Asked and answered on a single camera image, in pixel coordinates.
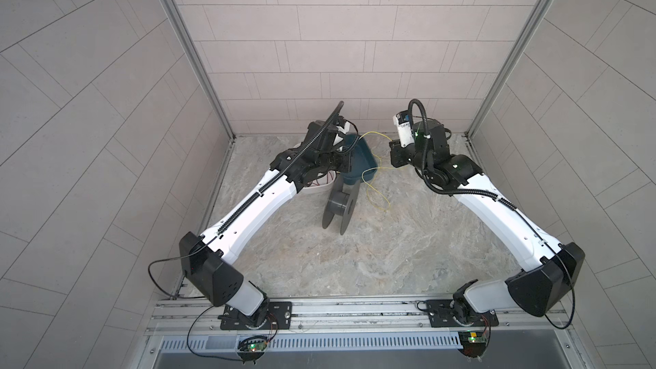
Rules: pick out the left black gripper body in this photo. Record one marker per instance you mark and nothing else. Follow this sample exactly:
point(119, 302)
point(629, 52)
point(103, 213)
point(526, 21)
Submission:
point(330, 161)

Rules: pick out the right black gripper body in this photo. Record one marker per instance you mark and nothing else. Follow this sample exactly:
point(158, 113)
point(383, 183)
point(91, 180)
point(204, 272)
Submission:
point(407, 155)

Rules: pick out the dark grey cable spool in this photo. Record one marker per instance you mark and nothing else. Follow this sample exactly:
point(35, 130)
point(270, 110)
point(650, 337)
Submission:
point(341, 202)

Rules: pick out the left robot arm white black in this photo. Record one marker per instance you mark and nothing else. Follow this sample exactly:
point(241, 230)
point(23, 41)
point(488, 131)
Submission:
point(207, 259)

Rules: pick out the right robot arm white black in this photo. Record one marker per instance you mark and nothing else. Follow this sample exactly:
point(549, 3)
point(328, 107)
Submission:
point(548, 268)

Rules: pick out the white oval tray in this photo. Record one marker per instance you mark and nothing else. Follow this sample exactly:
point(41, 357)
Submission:
point(325, 183)

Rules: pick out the teal oval tray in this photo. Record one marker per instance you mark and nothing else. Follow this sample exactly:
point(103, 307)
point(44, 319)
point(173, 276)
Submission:
point(364, 164)

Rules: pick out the right circuit board with LED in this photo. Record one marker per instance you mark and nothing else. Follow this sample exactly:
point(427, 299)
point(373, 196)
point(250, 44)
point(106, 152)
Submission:
point(473, 344)

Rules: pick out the circuit board with led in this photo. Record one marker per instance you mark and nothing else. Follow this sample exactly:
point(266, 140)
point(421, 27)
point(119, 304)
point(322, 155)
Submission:
point(473, 344)
point(256, 345)

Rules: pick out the left circuit board with LED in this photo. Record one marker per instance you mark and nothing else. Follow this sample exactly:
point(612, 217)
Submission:
point(256, 345)

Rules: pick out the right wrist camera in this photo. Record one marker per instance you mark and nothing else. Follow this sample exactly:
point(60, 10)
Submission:
point(404, 122)

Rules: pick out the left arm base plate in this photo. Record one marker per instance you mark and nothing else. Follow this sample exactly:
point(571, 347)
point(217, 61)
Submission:
point(270, 315)

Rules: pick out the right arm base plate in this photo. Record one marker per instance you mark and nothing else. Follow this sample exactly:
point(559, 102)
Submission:
point(441, 313)

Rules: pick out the perforated cable duct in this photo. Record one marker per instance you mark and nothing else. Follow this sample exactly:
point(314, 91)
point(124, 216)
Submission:
point(302, 342)

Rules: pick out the aluminium mounting rail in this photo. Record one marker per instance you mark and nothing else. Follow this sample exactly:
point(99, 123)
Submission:
point(334, 315)

